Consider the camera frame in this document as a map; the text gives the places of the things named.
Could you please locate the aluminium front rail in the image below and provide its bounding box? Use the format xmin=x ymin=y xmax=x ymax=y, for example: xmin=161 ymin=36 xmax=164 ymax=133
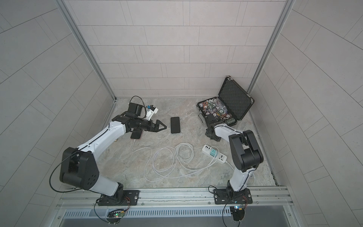
xmin=56 ymin=185 xmax=294 ymax=211

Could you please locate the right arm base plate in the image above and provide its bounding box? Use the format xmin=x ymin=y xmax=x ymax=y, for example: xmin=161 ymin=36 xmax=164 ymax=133
xmin=213 ymin=188 xmax=253 ymax=205

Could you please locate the black poker chip case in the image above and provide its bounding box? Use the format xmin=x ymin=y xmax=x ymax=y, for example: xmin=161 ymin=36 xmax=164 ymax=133
xmin=197 ymin=76 xmax=255 ymax=126

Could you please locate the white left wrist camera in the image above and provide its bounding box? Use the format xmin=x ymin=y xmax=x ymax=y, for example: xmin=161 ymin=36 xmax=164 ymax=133
xmin=146 ymin=105 xmax=158 ymax=121

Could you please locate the green case phone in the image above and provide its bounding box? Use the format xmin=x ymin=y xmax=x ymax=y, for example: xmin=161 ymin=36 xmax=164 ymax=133
xmin=170 ymin=117 xmax=181 ymax=134

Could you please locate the white charging cable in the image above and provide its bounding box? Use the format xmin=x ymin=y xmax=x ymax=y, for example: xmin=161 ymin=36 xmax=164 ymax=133
xmin=131 ymin=138 xmax=227 ymax=183

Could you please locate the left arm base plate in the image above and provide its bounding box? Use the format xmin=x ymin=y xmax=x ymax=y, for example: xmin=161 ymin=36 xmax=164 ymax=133
xmin=97 ymin=190 xmax=140 ymax=206

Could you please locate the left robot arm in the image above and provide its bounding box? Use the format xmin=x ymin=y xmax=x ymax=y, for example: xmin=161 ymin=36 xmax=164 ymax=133
xmin=58 ymin=102 xmax=162 ymax=199

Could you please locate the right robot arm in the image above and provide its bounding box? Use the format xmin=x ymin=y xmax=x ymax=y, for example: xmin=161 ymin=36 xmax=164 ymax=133
xmin=206 ymin=121 xmax=264 ymax=199

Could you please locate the white power strip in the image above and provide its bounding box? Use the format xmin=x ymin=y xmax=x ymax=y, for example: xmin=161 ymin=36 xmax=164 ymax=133
xmin=202 ymin=145 xmax=227 ymax=163

